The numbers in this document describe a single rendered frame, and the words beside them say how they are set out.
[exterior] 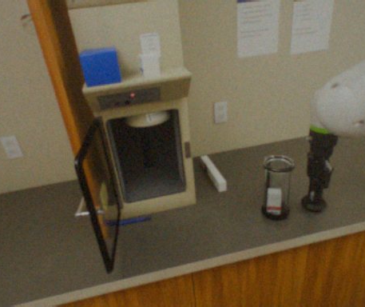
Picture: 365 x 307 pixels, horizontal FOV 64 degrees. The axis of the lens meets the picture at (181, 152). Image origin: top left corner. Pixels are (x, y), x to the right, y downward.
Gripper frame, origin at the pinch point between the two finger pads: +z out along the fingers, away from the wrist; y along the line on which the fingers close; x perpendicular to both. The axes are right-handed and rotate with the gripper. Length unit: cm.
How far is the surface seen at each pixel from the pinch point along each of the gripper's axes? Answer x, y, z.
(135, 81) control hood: -60, -3, -49
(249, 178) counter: -15.9, -26.2, 7.7
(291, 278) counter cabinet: -12.4, 10.8, 32.0
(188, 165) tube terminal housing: -45.5, -14.9, -11.7
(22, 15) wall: -101, -56, -69
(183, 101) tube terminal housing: -45, -15, -37
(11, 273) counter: -112, 4, 8
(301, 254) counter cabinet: -9.5, 10.7, 19.8
